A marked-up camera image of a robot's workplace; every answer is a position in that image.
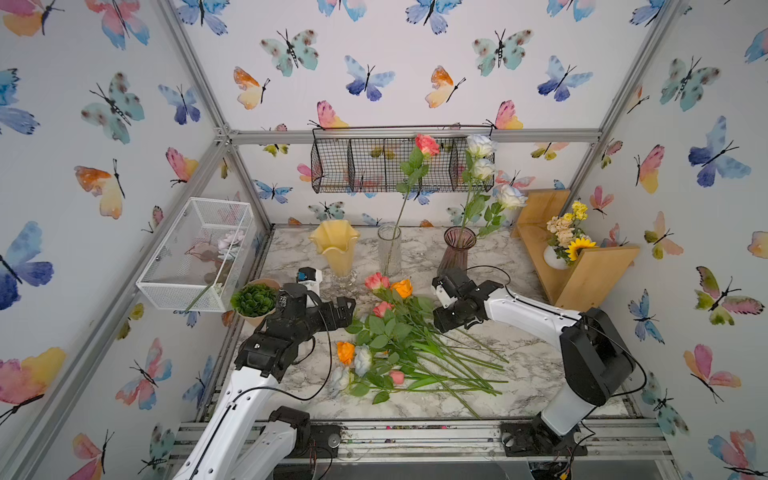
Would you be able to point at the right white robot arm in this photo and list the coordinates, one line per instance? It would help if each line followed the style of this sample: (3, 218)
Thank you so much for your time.
(596, 361)

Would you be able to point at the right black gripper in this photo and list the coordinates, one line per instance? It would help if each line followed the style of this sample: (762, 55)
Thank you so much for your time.
(440, 321)

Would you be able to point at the clear ribbed glass vase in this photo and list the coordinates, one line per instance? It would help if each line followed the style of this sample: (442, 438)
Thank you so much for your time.
(389, 249)

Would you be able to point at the wooden corner shelf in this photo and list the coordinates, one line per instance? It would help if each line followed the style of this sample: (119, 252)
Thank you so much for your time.
(586, 283)

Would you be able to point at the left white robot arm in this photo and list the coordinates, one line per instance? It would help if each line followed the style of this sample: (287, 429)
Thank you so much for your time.
(260, 365)

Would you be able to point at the sunflower bouquet in white vase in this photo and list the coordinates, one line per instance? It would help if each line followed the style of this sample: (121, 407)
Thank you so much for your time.
(567, 239)

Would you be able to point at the orange rose lower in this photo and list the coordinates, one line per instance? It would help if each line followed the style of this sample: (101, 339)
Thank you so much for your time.
(346, 353)

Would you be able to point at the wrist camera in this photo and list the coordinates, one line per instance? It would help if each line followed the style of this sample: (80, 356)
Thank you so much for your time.
(311, 278)
(444, 298)

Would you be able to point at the pink rose lower small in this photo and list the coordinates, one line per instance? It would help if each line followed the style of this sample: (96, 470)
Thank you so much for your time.
(397, 376)

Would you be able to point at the yellow wavy glass vase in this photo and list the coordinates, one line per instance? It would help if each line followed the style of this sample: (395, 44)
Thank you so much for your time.
(336, 241)

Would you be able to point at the black wire wall basket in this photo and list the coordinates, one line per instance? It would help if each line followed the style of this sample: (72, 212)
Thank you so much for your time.
(369, 160)

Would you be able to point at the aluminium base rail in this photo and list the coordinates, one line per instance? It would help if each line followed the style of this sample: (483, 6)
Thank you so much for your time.
(464, 440)

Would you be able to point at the purple ribbed glass vase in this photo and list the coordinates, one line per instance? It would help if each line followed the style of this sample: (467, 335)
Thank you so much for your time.
(459, 241)

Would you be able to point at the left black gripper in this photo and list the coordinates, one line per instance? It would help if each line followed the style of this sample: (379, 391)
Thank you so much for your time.
(344, 315)

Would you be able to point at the green succulent in pink pot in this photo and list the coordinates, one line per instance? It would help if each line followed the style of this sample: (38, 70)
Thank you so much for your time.
(256, 300)

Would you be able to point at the white mesh wall basket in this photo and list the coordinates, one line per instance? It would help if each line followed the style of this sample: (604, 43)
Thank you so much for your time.
(198, 263)

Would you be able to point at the pink rose pile top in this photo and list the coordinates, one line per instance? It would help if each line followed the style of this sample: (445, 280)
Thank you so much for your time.
(377, 282)

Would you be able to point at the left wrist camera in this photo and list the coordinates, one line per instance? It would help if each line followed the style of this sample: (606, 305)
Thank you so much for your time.
(311, 278)

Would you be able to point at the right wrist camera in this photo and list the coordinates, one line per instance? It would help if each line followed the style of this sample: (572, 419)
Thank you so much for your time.
(444, 298)

